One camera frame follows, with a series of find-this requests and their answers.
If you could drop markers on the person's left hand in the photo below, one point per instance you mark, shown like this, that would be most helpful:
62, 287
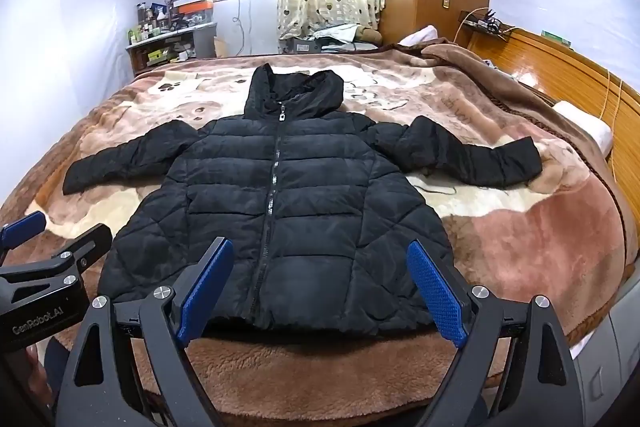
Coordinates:
37, 378

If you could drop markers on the black puffer jacket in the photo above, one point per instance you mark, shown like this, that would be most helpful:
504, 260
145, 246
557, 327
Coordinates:
316, 203

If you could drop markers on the brown plush patterned blanket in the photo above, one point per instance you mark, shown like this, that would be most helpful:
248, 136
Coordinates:
571, 234

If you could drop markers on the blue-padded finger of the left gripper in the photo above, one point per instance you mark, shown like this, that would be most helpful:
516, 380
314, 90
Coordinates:
19, 232

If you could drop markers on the wooden headboard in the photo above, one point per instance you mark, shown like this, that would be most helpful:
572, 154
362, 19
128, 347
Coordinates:
565, 75

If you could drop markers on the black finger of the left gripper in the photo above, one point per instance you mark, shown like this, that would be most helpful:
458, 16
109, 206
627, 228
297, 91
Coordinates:
88, 248

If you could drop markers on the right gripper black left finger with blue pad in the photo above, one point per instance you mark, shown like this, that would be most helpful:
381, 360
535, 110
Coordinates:
101, 385

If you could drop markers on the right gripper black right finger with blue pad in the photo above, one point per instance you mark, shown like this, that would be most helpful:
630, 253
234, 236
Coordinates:
512, 366

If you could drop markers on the orange box on shelf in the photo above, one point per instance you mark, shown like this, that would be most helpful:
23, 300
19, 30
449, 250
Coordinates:
195, 7

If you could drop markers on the white pillow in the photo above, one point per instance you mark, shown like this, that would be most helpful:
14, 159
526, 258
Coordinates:
425, 34
600, 132

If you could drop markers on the cluttered desk shelf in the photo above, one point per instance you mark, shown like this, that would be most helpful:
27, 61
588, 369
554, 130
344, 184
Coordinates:
181, 45

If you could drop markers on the headboard shelf with gadgets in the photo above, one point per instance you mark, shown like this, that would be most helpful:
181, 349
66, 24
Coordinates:
485, 20

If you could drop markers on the brown plush toy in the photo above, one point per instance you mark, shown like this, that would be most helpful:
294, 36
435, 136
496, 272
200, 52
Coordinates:
367, 35

